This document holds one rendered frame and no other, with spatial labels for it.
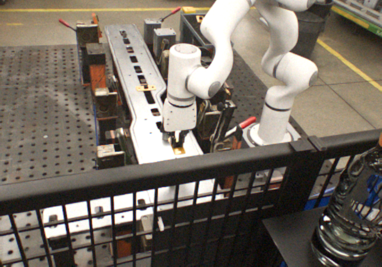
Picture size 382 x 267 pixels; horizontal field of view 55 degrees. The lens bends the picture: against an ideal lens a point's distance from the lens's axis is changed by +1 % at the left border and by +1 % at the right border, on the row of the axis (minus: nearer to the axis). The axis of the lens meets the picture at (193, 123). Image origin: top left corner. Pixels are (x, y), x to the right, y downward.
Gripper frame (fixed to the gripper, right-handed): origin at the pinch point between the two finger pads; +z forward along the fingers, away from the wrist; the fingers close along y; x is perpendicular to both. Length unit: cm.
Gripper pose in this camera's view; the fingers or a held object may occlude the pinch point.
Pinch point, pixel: (177, 140)
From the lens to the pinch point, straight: 115.7
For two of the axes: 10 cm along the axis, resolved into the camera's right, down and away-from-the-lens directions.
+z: -1.0, 8.0, 6.0
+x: 3.1, 5.9, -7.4
